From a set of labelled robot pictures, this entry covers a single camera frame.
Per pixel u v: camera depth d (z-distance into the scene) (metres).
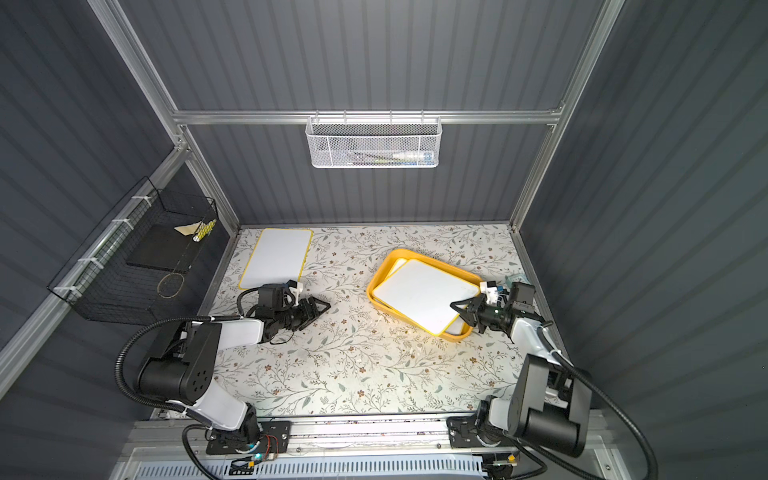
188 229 0.82
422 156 0.89
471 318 0.76
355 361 0.86
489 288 0.83
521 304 0.70
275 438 0.72
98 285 0.64
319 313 0.85
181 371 0.46
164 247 0.75
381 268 1.01
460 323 0.89
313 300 0.87
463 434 0.74
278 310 0.78
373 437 0.75
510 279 1.02
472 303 0.79
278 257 1.12
